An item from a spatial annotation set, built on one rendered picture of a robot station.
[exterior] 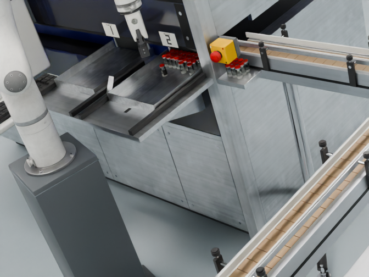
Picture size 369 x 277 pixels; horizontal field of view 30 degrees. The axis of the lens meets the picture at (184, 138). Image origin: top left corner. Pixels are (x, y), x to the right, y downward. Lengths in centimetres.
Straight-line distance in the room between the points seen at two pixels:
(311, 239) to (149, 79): 121
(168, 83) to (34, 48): 85
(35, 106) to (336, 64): 101
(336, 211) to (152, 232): 170
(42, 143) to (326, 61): 100
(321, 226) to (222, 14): 106
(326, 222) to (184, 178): 145
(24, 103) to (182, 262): 119
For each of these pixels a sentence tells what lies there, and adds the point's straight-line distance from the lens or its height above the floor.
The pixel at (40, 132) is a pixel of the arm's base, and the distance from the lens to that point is 234.
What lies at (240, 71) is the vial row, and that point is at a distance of 250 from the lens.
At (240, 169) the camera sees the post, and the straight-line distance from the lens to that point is 278.
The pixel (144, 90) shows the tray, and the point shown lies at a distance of 262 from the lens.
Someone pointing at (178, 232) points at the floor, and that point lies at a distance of 329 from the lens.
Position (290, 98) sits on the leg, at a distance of 258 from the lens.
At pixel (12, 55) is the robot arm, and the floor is 130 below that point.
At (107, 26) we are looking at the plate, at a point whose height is 104.
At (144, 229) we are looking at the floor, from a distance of 338.
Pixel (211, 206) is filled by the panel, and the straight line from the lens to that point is 311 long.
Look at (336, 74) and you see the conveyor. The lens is 233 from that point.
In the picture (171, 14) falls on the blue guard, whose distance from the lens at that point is 254.
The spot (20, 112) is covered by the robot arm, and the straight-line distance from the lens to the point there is 231.
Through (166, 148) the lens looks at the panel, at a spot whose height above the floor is 44.
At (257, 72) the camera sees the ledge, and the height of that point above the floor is 88.
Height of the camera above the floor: 208
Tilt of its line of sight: 32 degrees down
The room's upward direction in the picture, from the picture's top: 18 degrees counter-clockwise
